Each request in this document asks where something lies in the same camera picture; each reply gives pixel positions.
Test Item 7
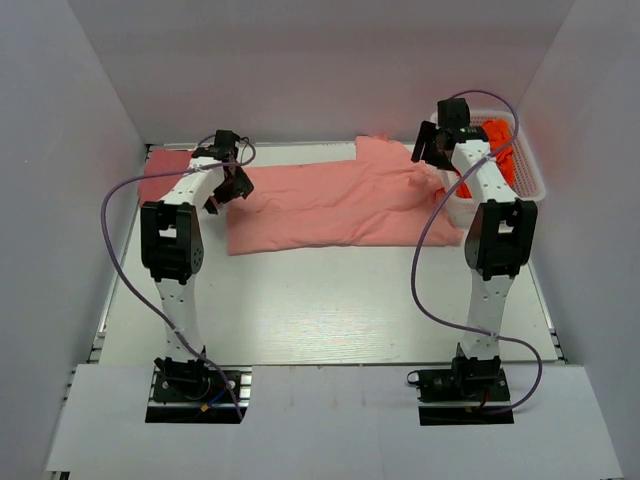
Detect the salmon pink t shirt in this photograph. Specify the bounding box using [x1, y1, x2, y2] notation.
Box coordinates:
[226, 136, 463, 256]

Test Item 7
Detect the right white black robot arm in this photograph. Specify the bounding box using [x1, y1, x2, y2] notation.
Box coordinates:
[411, 121, 538, 399]

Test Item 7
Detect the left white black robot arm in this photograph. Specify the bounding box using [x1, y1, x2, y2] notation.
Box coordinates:
[140, 156, 253, 399]

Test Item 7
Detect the crumpled orange t shirt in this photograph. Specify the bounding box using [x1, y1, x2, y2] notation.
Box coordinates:
[457, 118, 521, 200]

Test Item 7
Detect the folded dusty red t shirt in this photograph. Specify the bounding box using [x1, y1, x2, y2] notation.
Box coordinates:
[138, 149, 192, 206]

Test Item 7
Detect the white perforated plastic basket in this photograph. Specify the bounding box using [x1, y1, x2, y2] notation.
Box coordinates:
[444, 109, 546, 229]

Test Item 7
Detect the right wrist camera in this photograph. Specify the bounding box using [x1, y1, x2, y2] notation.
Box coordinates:
[437, 98, 488, 143]

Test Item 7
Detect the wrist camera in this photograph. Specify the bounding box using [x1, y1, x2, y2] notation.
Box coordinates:
[191, 130, 241, 162]
[437, 98, 488, 143]

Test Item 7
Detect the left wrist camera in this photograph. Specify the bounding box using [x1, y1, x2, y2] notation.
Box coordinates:
[191, 130, 241, 162]

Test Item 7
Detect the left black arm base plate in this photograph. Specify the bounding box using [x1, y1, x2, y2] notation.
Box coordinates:
[145, 367, 252, 425]

